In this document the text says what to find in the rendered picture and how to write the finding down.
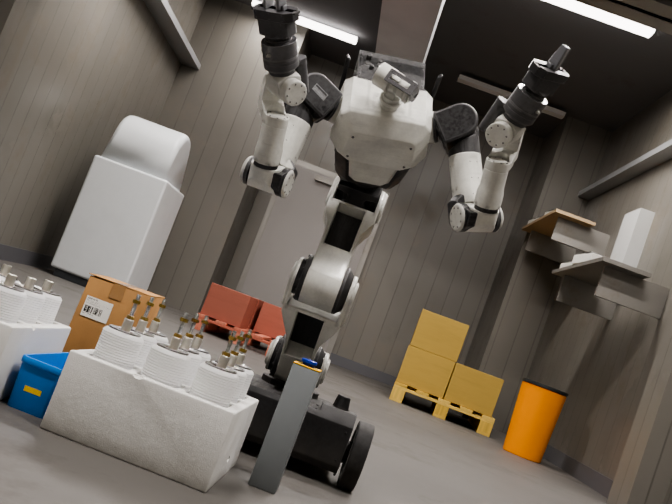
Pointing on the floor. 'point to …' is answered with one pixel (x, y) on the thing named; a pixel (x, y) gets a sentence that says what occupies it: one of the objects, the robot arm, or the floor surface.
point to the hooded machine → (125, 206)
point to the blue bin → (37, 382)
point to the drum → (533, 420)
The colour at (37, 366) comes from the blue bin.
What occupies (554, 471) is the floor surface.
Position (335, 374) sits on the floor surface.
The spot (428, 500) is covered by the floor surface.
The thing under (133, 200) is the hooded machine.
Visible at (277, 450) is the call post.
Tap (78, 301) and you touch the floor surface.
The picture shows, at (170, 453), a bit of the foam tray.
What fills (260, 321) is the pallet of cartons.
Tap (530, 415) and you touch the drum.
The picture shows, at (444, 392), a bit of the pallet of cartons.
